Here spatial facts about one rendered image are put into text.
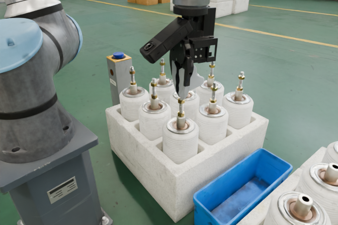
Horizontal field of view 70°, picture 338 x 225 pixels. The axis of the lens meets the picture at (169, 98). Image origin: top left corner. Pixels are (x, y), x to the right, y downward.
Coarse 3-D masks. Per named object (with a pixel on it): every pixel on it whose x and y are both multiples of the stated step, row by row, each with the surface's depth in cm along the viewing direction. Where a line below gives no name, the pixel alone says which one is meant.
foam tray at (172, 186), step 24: (120, 120) 78; (264, 120) 78; (120, 144) 82; (144, 144) 68; (216, 144) 68; (240, 144) 72; (144, 168) 72; (168, 168) 60; (192, 168) 60; (216, 168) 69; (168, 192) 63; (192, 192) 65
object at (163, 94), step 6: (150, 84) 85; (150, 90) 85; (156, 90) 82; (162, 90) 82; (168, 90) 83; (174, 90) 85; (150, 96) 86; (162, 96) 83; (168, 96) 84; (168, 102) 85
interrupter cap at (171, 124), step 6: (168, 120) 65; (174, 120) 65; (186, 120) 65; (192, 120) 65; (168, 126) 63; (174, 126) 63; (186, 126) 63; (192, 126) 63; (174, 132) 60; (180, 132) 60; (186, 132) 60
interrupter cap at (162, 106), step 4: (160, 100) 74; (144, 104) 72; (148, 104) 72; (160, 104) 72; (164, 104) 72; (144, 108) 70; (148, 108) 70; (160, 108) 70; (164, 108) 70; (148, 112) 68; (152, 112) 68; (156, 112) 68; (160, 112) 68
